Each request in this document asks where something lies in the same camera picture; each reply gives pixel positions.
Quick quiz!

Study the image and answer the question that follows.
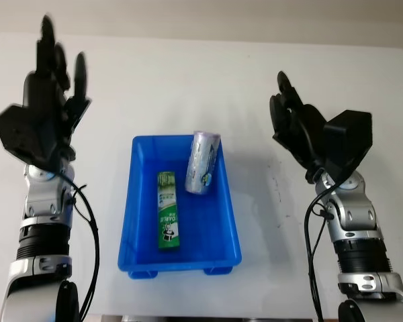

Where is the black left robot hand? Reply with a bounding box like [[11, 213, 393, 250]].
[[21, 15, 93, 172]]

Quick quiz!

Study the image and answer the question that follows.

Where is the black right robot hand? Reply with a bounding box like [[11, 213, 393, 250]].
[[269, 70, 328, 184]]

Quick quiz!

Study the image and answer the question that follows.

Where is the purple white bag roll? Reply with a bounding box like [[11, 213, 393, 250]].
[[183, 129, 222, 195]]

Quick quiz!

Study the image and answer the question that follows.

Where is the green toothpaste box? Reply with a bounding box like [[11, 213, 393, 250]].
[[156, 170, 181, 253]]

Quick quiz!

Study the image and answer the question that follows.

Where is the blue plastic tray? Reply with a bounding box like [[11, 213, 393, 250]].
[[116, 134, 242, 280]]

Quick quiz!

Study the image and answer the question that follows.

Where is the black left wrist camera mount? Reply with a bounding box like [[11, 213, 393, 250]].
[[0, 104, 60, 168]]

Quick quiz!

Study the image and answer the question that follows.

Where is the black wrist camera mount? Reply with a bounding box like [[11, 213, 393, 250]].
[[317, 109, 373, 180], [0, 104, 60, 168]]

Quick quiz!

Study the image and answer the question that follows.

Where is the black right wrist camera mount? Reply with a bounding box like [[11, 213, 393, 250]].
[[317, 109, 373, 180]]

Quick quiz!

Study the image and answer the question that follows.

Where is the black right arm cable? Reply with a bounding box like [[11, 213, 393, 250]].
[[304, 170, 347, 322]]

